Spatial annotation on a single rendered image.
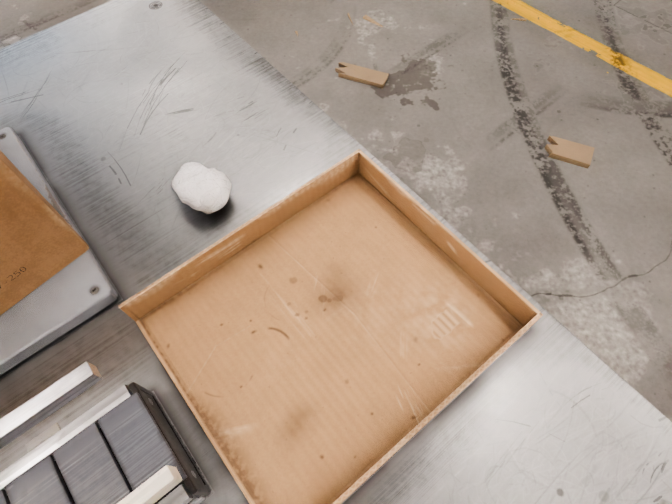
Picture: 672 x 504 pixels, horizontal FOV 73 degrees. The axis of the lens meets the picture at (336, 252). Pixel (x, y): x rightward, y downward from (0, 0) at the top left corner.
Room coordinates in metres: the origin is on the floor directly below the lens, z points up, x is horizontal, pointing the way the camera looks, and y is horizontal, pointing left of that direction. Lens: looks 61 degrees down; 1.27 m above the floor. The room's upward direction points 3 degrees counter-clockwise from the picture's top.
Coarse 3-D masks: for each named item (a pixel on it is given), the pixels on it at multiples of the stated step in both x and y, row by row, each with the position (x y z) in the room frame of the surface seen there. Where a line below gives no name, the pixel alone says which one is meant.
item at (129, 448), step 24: (120, 408) 0.08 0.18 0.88; (144, 408) 0.08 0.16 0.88; (96, 432) 0.06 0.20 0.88; (120, 432) 0.06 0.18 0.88; (144, 432) 0.06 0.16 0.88; (48, 456) 0.04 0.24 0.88; (72, 456) 0.04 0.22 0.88; (96, 456) 0.04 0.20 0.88; (120, 456) 0.04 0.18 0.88; (144, 456) 0.04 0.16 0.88; (168, 456) 0.04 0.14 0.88; (24, 480) 0.03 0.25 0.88; (48, 480) 0.03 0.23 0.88; (72, 480) 0.03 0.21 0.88; (96, 480) 0.02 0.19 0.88; (120, 480) 0.02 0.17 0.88; (144, 480) 0.02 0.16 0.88
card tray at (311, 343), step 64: (320, 192) 0.31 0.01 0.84; (384, 192) 0.31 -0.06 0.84; (256, 256) 0.24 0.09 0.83; (320, 256) 0.23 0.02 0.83; (384, 256) 0.23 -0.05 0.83; (448, 256) 0.23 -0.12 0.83; (192, 320) 0.17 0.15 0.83; (256, 320) 0.17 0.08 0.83; (320, 320) 0.16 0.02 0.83; (384, 320) 0.16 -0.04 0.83; (448, 320) 0.15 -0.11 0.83; (512, 320) 0.15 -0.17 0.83; (192, 384) 0.10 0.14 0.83; (256, 384) 0.10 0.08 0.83; (320, 384) 0.10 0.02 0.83; (384, 384) 0.10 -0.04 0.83; (448, 384) 0.09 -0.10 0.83; (256, 448) 0.05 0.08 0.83; (320, 448) 0.04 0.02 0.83; (384, 448) 0.04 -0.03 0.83
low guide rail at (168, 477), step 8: (160, 472) 0.03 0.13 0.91; (168, 472) 0.02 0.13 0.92; (176, 472) 0.03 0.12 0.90; (152, 480) 0.02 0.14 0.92; (160, 480) 0.02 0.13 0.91; (168, 480) 0.02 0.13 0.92; (176, 480) 0.02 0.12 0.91; (136, 488) 0.02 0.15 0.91; (144, 488) 0.02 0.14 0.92; (152, 488) 0.02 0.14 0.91; (160, 488) 0.01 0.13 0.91; (168, 488) 0.02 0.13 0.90; (128, 496) 0.01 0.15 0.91; (136, 496) 0.01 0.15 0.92; (144, 496) 0.01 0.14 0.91; (152, 496) 0.01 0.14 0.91; (160, 496) 0.01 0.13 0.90
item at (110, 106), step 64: (128, 0) 0.72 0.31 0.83; (192, 0) 0.71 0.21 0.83; (0, 64) 0.58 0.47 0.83; (64, 64) 0.57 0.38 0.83; (128, 64) 0.57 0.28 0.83; (192, 64) 0.56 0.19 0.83; (256, 64) 0.55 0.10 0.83; (0, 128) 0.45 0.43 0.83; (64, 128) 0.45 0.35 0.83; (128, 128) 0.44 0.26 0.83; (192, 128) 0.44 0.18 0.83; (256, 128) 0.43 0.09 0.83; (320, 128) 0.42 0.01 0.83; (64, 192) 0.34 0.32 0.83; (128, 192) 0.34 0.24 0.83; (256, 192) 0.33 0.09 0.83; (128, 256) 0.25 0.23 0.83; (192, 256) 0.25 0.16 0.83; (128, 320) 0.17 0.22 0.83; (0, 384) 0.12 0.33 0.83; (128, 384) 0.11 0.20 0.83; (512, 384) 0.09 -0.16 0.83; (576, 384) 0.09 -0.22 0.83; (192, 448) 0.05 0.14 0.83; (448, 448) 0.04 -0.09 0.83; (512, 448) 0.04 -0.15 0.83; (576, 448) 0.03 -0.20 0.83; (640, 448) 0.03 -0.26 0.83
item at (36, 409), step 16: (80, 368) 0.09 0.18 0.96; (96, 368) 0.09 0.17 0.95; (64, 384) 0.08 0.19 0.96; (80, 384) 0.08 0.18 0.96; (32, 400) 0.07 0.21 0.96; (48, 400) 0.07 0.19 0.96; (64, 400) 0.07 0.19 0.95; (16, 416) 0.06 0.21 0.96; (32, 416) 0.06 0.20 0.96; (0, 432) 0.05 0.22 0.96; (16, 432) 0.05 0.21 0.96; (0, 448) 0.04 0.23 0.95
